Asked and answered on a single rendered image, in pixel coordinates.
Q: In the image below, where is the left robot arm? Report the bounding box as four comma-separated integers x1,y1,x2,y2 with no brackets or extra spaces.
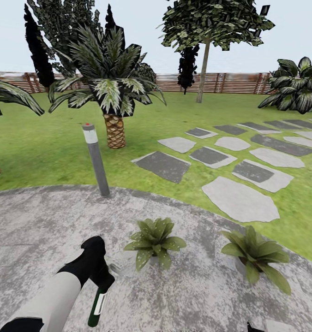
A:
0,237,125,332

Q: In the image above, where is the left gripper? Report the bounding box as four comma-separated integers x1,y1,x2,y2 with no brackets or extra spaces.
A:
89,263,115,293

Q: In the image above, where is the insectifuge atomizer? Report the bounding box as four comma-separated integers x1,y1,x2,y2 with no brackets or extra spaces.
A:
88,288,106,327

